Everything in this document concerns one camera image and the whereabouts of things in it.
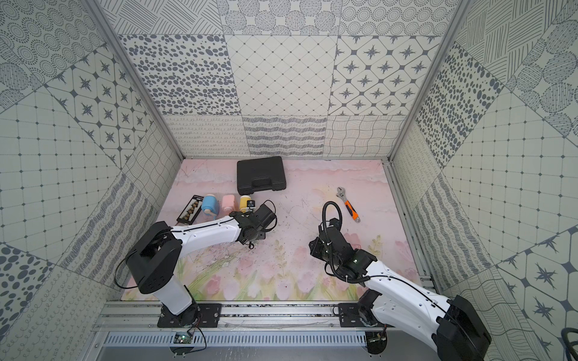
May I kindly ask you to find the yellow pencil sharpener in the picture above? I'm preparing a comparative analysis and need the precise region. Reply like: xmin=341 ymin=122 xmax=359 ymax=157
xmin=239 ymin=195 xmax=252 ymax=212

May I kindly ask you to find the pink pencil sharpener front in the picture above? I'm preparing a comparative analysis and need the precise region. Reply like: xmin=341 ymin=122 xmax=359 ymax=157
xmin=221 ymin=194 xmax=237 ymax=215

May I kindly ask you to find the blue pencil sharpener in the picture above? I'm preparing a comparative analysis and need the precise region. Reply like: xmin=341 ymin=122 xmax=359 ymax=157
xmin=201 ymin=194 xmax=221 ymax=219

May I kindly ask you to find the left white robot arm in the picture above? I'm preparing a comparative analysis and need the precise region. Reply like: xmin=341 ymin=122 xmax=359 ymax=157
xmin=122 ymin=204 xmax=277 ymax=317

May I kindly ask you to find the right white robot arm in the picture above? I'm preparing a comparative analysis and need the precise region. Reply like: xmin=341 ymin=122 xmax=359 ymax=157
xmin=309 ymin=218 xmax=492 ymax=360

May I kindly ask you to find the black plastic tool case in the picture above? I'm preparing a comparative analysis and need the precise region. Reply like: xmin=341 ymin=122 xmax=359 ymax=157
xmin=236 ymin=156 xmax=287 ymax=196

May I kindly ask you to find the black charging board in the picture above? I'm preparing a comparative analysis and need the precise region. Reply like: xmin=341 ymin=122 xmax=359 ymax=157
xmin=177 ymin=195 xmax=204 ymax=225

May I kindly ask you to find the orange handled adjustable wrench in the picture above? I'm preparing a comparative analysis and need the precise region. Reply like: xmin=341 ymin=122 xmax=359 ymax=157
xmin=337 ymin=187 xmax=361 ymax=224

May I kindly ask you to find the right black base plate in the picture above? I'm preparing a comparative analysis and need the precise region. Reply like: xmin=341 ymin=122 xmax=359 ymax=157
xmin=333 ymin=302 xmax=392 ymax=328

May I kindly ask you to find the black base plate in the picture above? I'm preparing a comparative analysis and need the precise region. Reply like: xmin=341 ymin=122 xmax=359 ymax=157
xmin=157 ymin=303 xmax=223 ymax=329
xmin=333 ymin=302 xmax=392 ymax=328

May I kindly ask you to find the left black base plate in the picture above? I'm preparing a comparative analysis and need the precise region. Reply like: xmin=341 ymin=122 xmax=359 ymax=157
xmin=157 ymin=303 xmax=223 ymax=329

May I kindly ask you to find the aluminium mounting rail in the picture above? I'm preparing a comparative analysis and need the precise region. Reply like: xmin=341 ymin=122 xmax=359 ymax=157
xmin=92 ymin=299 xmax=466 ymax=348

